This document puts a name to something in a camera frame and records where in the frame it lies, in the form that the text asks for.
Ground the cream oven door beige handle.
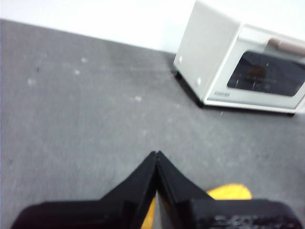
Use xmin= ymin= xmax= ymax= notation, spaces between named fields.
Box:
xmin=206 ymin=23 xmax=305 ymax=113

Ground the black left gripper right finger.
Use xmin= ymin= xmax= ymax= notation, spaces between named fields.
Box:
xmin=154 ymin=150 xmax=305 ymax=229

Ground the yellow corn cob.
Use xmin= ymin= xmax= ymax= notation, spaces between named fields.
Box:
xmin=140 ymin=183 xmax=253 ymax=229

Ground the cream toaster oven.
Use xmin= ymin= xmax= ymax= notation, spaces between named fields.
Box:
xmin=173 ymin=0 xmax=305 ymax=117

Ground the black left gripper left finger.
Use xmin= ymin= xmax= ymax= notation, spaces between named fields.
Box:
xmin=10 ymin=151 xmax=158 ymax=229

